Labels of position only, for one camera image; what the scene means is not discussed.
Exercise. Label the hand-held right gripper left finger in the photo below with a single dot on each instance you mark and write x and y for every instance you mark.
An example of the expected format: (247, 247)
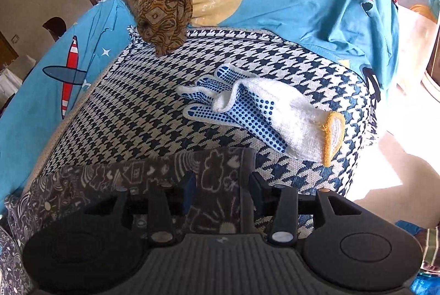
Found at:
(189, 186)

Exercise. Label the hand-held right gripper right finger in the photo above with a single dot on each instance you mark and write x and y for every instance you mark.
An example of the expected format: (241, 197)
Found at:
(256, 186)

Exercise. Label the grey doodle-print fleece jacket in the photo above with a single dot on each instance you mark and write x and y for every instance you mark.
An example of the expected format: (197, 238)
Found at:
(213, 171)

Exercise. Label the white blue-dotted work glove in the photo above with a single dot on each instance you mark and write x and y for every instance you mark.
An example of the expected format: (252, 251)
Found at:
(295, 116)
(213, 88)

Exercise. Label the houndstooth seat mat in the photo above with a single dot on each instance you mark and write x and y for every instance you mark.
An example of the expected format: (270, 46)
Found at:
(137, 102)

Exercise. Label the blue printed sofa cover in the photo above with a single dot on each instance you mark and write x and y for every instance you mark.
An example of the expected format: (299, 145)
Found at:
(292, 13)

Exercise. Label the striped cloth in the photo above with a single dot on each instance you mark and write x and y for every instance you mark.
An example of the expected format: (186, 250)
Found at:
(429, 247)

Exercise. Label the small dark chair back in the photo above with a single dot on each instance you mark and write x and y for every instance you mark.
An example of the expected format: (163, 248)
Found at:
(55, 27)

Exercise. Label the brown wooden door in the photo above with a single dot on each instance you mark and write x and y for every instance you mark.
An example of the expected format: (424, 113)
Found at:
(7, 51)

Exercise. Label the wall light switch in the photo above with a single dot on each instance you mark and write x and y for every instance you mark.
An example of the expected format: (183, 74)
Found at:
(15, 38)

